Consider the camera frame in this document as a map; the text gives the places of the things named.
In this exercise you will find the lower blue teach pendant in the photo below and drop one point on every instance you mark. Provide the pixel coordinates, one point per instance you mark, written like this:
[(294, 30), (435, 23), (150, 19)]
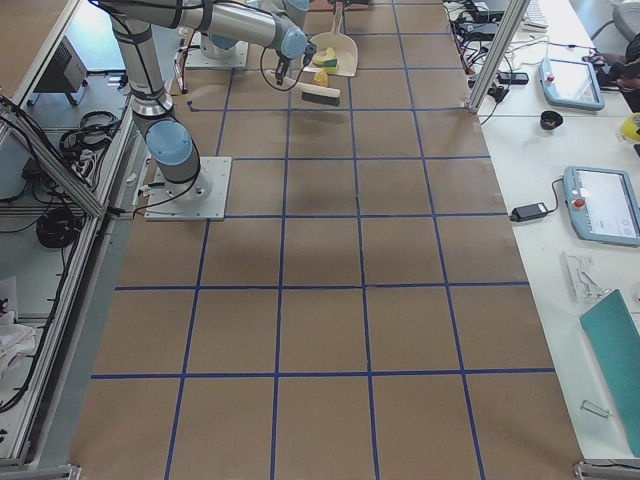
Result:
[(602, 206)]

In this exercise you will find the beige dustpan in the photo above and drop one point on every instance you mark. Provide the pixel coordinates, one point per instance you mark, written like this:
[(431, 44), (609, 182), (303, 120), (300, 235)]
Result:
[(344, 48)]

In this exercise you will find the small black bowl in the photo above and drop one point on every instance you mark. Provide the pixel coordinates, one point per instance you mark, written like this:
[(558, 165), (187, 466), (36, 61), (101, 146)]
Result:
[(550, 120)]

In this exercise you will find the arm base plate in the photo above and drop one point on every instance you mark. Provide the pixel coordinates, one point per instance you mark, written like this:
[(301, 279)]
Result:
[(206, 199), (204, 54)]

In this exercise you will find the green yellow sponge piece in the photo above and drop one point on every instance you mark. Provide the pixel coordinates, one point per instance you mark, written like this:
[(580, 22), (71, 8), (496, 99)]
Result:
[(331, 65)]

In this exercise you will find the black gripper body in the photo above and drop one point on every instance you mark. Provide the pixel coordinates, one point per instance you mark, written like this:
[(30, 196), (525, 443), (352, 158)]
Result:
[(283, 63)]

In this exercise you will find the beige hand brush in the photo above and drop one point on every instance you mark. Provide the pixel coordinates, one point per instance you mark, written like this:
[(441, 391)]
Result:
[(309, 92)]

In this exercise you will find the blue teach pendant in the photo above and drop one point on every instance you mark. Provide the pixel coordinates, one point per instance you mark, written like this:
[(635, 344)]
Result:
[(602, 206), (571, 84)]

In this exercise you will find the upper blue teach pendant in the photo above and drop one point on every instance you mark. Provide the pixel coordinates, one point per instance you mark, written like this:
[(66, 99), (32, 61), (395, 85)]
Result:
[(571, 84)]

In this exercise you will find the pale melon slice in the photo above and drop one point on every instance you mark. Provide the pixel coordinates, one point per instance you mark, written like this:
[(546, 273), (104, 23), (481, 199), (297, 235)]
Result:
[(319, 58)]

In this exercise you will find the aluminium frame post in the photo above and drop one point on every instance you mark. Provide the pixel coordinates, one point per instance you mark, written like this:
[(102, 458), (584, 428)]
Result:
[(507, 28)]

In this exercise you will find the teal folder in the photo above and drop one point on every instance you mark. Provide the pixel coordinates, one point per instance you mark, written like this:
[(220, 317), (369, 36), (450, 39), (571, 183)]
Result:
[(614, 340)]

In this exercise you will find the black power adapter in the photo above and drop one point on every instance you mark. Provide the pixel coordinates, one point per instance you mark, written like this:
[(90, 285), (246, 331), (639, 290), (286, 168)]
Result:
[(529, 212)]

